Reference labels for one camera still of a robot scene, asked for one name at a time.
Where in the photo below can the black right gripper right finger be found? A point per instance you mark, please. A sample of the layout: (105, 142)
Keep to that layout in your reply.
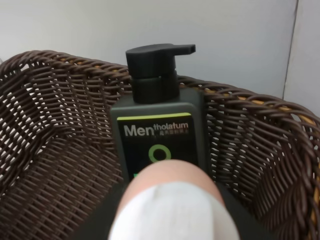
(248, 227)

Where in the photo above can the dark green pump bottle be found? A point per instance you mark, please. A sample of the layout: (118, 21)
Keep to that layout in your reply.
(160, 120)

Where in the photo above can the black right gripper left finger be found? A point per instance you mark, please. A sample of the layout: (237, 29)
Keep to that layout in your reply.
(98, 224)

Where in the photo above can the dark brown wicker basket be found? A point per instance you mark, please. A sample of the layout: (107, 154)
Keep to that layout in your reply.
(59, 168)

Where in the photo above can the pink bottle white cap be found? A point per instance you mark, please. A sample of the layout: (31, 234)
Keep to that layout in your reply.
(172, 200)

